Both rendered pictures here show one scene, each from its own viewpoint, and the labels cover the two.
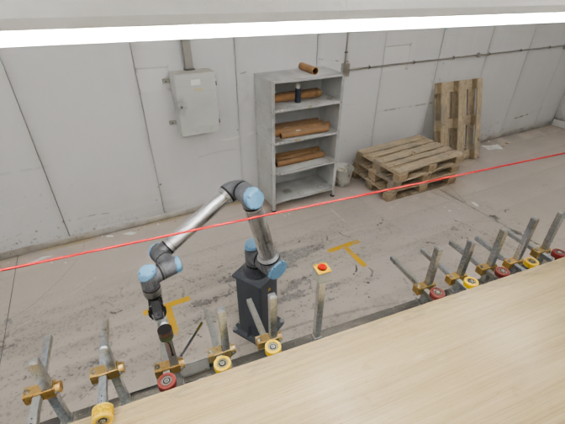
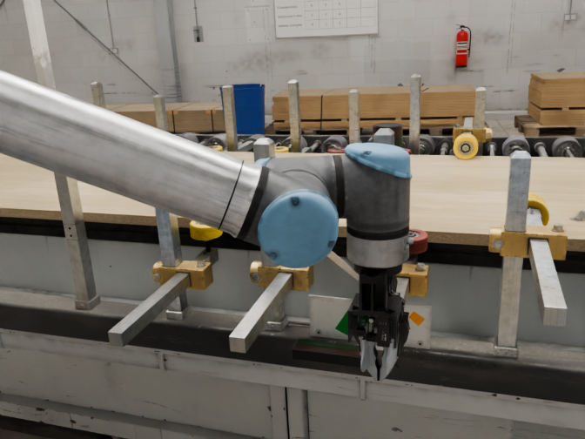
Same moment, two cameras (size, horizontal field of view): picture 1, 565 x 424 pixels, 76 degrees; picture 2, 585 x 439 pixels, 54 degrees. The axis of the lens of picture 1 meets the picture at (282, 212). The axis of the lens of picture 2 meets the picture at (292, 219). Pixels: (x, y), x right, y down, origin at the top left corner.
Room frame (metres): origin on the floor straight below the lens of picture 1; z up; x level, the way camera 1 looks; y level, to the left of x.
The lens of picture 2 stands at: (2.03, 1.08, 1.36)
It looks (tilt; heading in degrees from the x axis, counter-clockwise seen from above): 19 degrees down; 220
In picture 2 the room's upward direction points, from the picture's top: 3 degrees counter-clockwise
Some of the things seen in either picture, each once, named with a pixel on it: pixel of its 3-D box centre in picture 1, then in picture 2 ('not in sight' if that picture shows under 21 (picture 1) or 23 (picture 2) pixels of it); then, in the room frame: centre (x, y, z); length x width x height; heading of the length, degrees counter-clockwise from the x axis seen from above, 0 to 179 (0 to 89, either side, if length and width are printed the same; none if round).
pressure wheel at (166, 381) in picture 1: (168, 387); (408, 255); (0.94, 0.51, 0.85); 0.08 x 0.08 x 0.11
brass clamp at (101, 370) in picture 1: (108, 371); (526, 240); (0.96, 0.77, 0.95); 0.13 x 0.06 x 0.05; 112
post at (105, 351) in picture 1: (117, 378); (511, 272); (0.97, 0.74, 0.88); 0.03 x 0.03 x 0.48; 22
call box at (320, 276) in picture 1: (321, 273); not in sight; (1.34, -0.19, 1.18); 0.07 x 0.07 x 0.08; 22
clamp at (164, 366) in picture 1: (170, 367); (394, 278); (1.05, 0.53, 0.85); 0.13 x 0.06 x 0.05; 112
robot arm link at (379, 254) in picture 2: (151, 290); (379, 246); (1.35, 0.67, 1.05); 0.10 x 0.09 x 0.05; 111
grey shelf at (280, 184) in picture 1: (298, 140); not in sight; (4.12, -0.18, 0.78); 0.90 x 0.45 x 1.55; 117
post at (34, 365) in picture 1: (52, 394); not in sight; (0.88, 0.98, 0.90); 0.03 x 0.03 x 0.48; 22
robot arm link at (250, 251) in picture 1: (256, 251); not in sight; (1.99, 0.18, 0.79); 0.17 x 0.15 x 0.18; 41
